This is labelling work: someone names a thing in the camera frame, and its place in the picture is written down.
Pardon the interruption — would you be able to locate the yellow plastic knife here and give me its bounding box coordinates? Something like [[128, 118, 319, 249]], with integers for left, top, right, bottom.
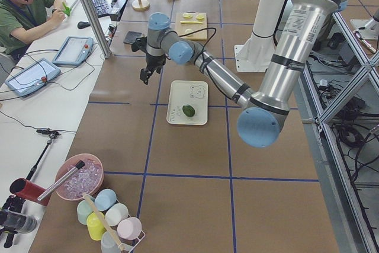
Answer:
[[179, 21, 204, 25]]

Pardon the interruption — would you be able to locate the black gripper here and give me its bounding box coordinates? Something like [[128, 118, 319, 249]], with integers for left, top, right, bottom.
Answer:
[[140, 53, 166, 85]]

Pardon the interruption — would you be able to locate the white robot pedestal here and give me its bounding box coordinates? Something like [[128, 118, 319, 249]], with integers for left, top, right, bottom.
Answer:
[[235, 0, 288, 72]]

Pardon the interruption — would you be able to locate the blue plastic cup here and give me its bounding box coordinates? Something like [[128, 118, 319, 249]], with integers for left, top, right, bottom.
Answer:
[[94, 188, 117, 211]]

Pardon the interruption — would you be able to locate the beige bear tray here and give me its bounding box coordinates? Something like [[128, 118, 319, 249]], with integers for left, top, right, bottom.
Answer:
[[166, 80, 208, 126]]

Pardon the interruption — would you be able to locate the green plastic cup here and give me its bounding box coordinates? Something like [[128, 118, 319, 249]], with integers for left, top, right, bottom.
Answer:
[[76, 200, 93, 225]]

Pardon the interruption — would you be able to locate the person in green shirt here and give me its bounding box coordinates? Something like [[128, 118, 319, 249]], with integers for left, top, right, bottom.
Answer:
[[1, 0, 66, 62]]

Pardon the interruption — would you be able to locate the grey folded cloth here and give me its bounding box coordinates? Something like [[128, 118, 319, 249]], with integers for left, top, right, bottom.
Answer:
[[123, 31, 144, 44]]

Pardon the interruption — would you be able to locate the steel tube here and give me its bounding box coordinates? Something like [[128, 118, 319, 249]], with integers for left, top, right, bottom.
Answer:
[[37, 160, 85, 201]]

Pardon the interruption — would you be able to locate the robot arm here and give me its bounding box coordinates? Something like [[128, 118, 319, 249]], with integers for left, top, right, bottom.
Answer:
[[132, 0, 346, 148]]

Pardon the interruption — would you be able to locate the aluminium frame post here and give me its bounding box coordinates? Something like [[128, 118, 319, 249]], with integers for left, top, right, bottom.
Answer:
[[80, 0, 111, 59]]

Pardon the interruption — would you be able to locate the bamboo cutting board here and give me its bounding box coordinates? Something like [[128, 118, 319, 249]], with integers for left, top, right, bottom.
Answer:
[[175, 12, 207, 41]]

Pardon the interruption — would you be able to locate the green avocado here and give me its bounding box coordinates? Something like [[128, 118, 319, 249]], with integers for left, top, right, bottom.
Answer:
[[182, 104, 195, 117]]

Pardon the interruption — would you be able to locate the pink plastic cup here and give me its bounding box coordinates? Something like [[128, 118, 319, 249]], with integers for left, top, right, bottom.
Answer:
[[117, 217, 142, 240]]

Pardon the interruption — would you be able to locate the lemon slice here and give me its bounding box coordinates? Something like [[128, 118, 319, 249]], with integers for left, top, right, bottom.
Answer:
[[196, 14, 204, 20], [182, 13, 192, 18]]

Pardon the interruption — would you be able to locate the lemon slice lower front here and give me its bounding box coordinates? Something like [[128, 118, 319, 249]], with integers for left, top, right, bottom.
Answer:
[[196, 14, 204, 20]]

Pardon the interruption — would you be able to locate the white plastic cup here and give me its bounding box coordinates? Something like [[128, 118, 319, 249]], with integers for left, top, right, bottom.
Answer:
[[105, 203, 129, 226]]

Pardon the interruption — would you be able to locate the yellow plastic cup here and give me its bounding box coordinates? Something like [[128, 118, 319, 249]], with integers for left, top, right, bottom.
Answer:
[[86, 212, 106, 241]]

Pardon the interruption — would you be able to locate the black keyboard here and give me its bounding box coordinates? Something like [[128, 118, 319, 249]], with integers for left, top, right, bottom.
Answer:
[[91, 0, 111, 18]]

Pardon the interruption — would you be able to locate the blue teach pendant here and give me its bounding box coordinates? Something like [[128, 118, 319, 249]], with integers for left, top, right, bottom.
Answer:
[[5, 58, 61, 97], [52, 36, 94, 66]]

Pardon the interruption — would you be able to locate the blue teach pendant near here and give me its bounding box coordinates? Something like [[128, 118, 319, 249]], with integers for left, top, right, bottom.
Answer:
[[5, 58, 61, 97]]

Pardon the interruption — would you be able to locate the black computer mouse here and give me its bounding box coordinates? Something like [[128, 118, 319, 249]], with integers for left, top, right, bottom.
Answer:
[[77, 21, 91, 30]]

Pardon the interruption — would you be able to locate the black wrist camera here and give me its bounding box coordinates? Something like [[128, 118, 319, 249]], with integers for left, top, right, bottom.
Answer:
[[131, 37, 147, 53]]

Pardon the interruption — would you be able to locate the blue teach pendant far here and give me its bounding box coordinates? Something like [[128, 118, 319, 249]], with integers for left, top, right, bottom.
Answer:
[[52, 36, 94, 66]]

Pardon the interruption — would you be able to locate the lemon slice upper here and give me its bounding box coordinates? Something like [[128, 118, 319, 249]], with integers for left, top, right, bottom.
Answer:
[[182, 13, 192, 18]]

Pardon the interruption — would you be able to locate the pink bowl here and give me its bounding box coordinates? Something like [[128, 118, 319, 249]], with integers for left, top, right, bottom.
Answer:
[[56, 153, 104, 201]]

